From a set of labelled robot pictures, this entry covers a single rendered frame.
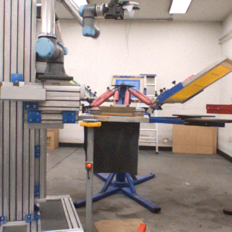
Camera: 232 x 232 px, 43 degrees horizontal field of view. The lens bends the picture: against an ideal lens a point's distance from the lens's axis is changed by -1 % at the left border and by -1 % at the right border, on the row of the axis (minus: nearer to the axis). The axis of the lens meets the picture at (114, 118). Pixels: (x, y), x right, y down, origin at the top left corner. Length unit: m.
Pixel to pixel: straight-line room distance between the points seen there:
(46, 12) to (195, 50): 5.52
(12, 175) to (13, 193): 0.13
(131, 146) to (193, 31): 5.19
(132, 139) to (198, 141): 4.75
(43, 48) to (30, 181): 0.95
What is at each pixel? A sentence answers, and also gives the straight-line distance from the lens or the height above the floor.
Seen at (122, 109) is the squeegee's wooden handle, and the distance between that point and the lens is 2.85.
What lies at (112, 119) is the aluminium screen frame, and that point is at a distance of 2.26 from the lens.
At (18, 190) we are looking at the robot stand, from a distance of 2.29.
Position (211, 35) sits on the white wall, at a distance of 7.32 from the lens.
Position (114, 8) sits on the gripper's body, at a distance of 1.87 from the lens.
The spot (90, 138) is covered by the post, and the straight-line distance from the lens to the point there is 2.10.
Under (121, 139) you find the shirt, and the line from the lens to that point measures 2.37.
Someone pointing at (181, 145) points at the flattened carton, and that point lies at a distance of 6.96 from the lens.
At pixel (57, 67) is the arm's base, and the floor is 1.31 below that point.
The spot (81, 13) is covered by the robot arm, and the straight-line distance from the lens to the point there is 1.92.
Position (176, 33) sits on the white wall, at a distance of 7.20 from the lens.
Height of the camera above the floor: 1.09
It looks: 3 degrees down
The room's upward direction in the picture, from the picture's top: 2 degrees clockwise
